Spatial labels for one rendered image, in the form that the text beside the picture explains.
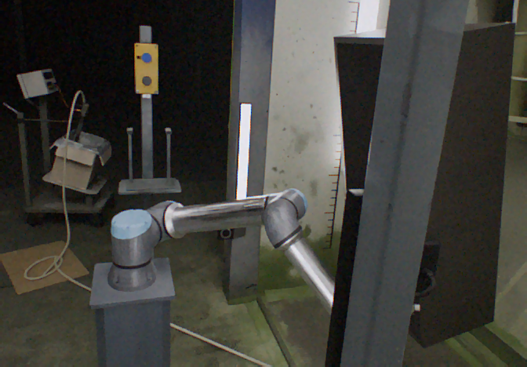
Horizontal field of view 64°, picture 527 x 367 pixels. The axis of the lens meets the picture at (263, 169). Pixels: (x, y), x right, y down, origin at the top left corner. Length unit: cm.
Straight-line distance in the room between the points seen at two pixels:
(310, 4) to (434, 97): 207
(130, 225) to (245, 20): 122
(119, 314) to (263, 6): 161
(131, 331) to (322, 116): 153
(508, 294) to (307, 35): 181
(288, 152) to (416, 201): 209
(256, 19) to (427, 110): 198
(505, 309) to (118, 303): 202
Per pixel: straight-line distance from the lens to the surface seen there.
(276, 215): 141
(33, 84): 399
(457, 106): 155
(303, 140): 250
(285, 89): 241
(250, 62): 233
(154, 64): 240
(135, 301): 172
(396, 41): 41
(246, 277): 272
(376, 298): 45
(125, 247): 170
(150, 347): 187
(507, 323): 274
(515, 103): 282
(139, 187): 241
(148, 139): 251
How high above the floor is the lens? 158
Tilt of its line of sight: 16 degrees down
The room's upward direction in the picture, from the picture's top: 4 degrees clockwise
